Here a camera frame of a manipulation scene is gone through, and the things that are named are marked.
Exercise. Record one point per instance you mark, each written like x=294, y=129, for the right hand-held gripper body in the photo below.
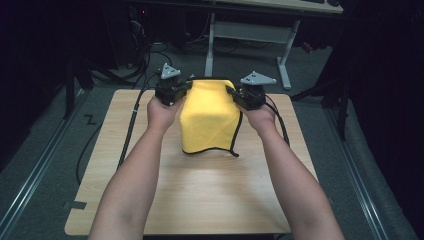
x=255, y=93

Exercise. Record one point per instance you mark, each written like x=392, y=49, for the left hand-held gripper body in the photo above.
x=168, y=90

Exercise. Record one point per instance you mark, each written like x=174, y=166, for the yellow cloth with black trim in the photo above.
x=210, y=116

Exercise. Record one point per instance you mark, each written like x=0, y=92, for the person's right hand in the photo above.
x=261, y=116

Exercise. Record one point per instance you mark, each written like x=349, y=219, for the person's left hand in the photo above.
x=163, y=115

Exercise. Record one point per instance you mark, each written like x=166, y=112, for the white-legged desk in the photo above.
x=250, y=31

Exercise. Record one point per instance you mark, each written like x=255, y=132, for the red object under desk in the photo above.
x=307, y=47

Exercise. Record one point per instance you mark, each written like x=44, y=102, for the dark metal stand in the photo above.
x=75, y=83
x=336, y=100

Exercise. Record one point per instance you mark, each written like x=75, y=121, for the black keyboard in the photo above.
x=313, y=1

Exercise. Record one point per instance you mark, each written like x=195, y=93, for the black computer mouse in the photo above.
x=334, y=2

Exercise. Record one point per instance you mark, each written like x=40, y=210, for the grey tape piece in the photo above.
x=75, y=205

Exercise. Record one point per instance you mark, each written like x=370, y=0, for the metal floor rail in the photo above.
x=356, y=173
x=36, y=173

